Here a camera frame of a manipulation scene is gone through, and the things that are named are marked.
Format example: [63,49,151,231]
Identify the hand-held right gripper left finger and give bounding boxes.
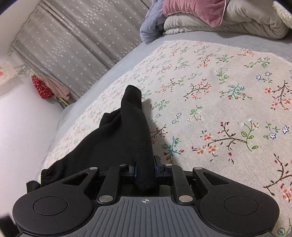
[60,162,137,204]

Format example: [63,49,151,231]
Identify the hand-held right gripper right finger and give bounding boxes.
[155,156,230,204]

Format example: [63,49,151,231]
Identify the black pants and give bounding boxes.
[26,85,158,196]

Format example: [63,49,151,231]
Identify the floral printed cloth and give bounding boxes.
[42,40,292,237]

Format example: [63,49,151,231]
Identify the pink hanging garment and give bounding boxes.
[42,76,70,101]

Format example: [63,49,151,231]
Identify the grey bed sheet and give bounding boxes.
[55,30,292,146]

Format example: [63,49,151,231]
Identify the red floral garment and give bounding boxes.
[31,75,54,99]

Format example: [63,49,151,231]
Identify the blue-grey blanket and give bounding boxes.
[140,0,167,44]

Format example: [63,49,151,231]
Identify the grey star-patterned curtain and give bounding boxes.
[11,0,153,104]

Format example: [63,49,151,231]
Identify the white lace cover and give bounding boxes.
[0,58,19,85]

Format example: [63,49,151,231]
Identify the pink pillow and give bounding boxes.
[162,0,226,27]

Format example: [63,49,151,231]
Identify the grey quilt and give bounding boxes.
[163,0,288,40]

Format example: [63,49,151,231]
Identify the white knitted cushion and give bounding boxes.
[272,0,292,24]

